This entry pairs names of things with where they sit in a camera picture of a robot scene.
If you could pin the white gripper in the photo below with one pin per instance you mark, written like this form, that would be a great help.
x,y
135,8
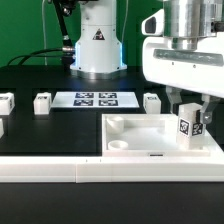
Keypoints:
x,y
199,71

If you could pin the white square tabletop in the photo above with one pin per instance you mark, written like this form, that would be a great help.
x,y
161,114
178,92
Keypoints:
x,y
142,135

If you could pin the white L-shaped fence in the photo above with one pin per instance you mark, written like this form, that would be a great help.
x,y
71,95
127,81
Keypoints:
x,y
113,169

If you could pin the white part at left edge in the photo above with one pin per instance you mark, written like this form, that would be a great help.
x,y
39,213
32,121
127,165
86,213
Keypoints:
x,y
1,128

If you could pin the white marker base plate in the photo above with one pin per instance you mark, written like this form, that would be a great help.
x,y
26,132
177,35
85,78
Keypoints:
x,y
95,100

